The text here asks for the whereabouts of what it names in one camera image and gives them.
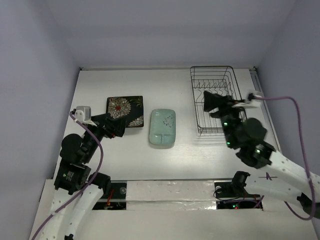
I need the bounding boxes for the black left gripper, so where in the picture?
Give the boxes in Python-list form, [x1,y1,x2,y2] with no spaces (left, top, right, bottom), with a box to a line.
[83,111,128,162]

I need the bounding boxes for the wire dish rack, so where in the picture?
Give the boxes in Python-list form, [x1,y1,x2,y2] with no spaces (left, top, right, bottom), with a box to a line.
[189,65,247,137]

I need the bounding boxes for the pale green plate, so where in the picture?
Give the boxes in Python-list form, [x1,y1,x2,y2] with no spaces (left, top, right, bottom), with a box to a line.
[149,108,176,147]

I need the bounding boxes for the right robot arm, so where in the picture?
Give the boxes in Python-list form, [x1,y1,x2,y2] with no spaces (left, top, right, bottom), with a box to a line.
[203,91,320,221]

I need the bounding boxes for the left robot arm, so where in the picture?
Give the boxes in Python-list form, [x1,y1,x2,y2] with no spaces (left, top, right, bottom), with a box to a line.
[32,106,126,240]

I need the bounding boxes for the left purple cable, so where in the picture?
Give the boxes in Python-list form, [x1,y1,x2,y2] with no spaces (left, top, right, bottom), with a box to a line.
[29,111,104,240]

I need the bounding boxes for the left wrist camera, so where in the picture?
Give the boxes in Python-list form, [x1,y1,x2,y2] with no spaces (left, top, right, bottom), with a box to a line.
[71,105,91,124]

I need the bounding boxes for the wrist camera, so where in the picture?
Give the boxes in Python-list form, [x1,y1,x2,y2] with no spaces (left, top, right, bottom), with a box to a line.
[71,105,91,124]
[233,92,265,109]

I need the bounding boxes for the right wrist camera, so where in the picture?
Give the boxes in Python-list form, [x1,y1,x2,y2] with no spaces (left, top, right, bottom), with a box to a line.
[233,92,265,109]

